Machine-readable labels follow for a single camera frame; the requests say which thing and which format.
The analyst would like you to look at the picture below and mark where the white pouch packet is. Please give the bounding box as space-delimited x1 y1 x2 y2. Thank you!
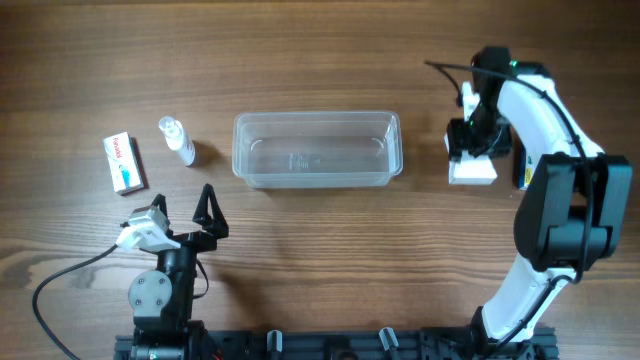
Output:
448 152 497 185

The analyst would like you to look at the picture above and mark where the blue VapoDrops box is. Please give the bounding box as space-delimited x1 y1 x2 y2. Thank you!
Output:
517 147 533 190

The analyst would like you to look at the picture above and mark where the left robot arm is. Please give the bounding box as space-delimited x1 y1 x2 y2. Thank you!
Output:
114 184 229 360

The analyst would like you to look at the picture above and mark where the clear plastic container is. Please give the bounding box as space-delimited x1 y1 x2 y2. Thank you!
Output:
232 111 403 189

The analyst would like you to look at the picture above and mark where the white Panadol box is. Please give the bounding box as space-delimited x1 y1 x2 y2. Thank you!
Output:
103 132 144 195

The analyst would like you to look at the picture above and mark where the white spray bottle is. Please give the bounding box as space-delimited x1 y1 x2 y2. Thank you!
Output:
158 116 196 166

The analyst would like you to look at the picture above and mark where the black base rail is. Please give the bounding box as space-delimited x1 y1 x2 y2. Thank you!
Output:
113 327 560 360

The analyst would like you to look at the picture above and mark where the left camera cable black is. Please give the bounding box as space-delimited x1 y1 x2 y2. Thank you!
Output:
31 245 117 360

